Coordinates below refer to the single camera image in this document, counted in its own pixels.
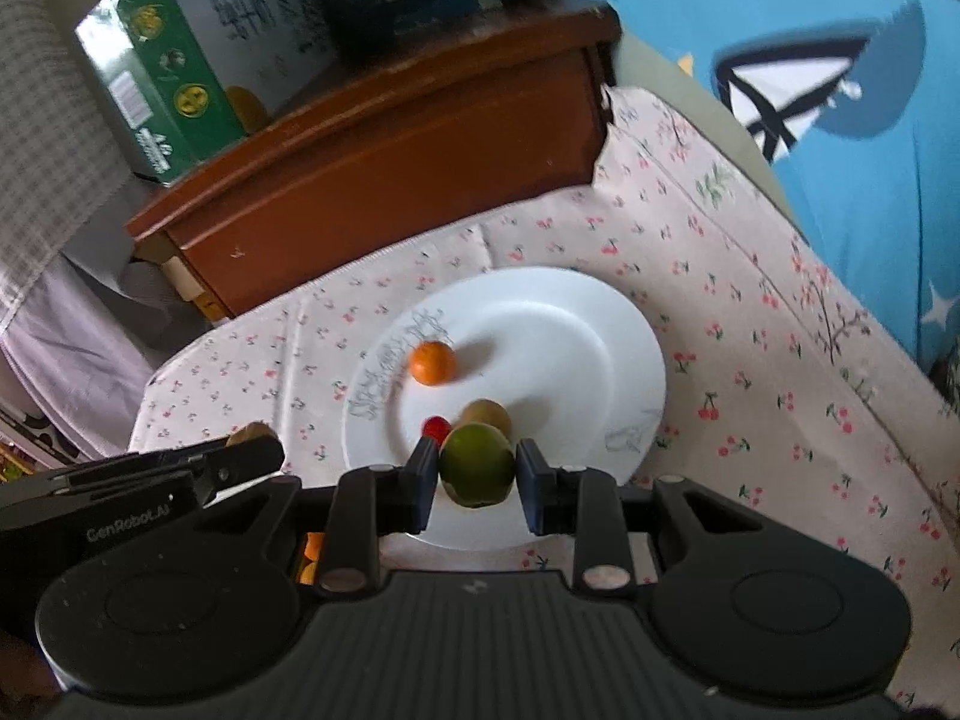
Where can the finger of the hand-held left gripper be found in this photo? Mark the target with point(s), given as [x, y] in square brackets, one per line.
[244, 465]

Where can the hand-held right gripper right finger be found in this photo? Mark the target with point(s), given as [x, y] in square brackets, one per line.
[532, 487]

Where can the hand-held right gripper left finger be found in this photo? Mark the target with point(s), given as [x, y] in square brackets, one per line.
[424, 480]

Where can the brown round fruit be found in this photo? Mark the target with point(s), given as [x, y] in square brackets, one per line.
[487, 415]
[251, 433]

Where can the red cherry tomato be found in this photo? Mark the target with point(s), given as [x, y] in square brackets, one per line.
[436, 429]

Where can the green jujube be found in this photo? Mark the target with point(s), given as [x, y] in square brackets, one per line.
[476, 465]

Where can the orange mandarin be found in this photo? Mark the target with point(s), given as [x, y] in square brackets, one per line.
[432, 362]
[311, 559]

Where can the white plate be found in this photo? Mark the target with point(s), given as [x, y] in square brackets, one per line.
[555, 345]

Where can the cardboard box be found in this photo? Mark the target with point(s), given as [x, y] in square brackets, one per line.
[184, 281]

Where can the cherry print tablecloth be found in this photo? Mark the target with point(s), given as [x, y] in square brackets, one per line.
[750, 390]

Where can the brown wooden cabinet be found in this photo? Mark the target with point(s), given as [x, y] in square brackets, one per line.
[375, 165]

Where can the white checked cloth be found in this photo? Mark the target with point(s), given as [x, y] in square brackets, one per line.
[45, 127]

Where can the green carton box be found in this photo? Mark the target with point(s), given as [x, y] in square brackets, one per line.
[187, 52]

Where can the grey green mattress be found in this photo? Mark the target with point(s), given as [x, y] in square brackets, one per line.
[660, 90]

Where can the blue printed blanket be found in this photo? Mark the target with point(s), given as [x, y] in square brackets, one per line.
[862, 165]

